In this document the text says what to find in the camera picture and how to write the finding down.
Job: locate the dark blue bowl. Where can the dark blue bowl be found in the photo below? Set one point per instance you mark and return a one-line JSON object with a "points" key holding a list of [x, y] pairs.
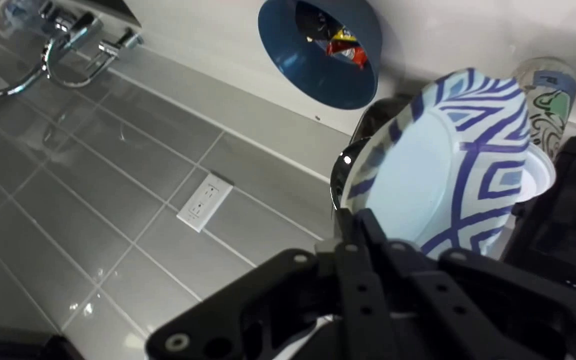
{"points": [[326, 48]]}

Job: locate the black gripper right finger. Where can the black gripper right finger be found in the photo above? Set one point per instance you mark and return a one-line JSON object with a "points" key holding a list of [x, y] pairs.
{"points": [[481, 309]]}

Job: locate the chrome lidded canister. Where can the chrome lidded canister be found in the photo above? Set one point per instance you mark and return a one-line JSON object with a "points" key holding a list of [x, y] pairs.
{"points": [[379, 131]]}

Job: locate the blue patterned white plate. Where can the blue patterned white plate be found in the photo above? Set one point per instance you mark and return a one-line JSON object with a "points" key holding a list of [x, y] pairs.
{"points": [[457, 175]]}

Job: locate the white wall outlet right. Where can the white wall outlet right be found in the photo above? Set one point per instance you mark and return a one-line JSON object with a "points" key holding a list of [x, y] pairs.
{"points": [[205, 200]]}

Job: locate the chrome sink faucet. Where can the chrome sink faucet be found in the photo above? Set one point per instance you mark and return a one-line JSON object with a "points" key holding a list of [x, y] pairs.
{"points": [[71, 25]]}

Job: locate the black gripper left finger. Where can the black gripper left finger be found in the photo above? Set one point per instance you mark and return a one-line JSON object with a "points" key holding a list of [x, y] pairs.
{"points": [[364, 305]]}

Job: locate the lidded paper cup right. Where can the lidded paper cup right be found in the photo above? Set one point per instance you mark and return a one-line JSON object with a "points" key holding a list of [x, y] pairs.
{"points": [[550, 92]]}

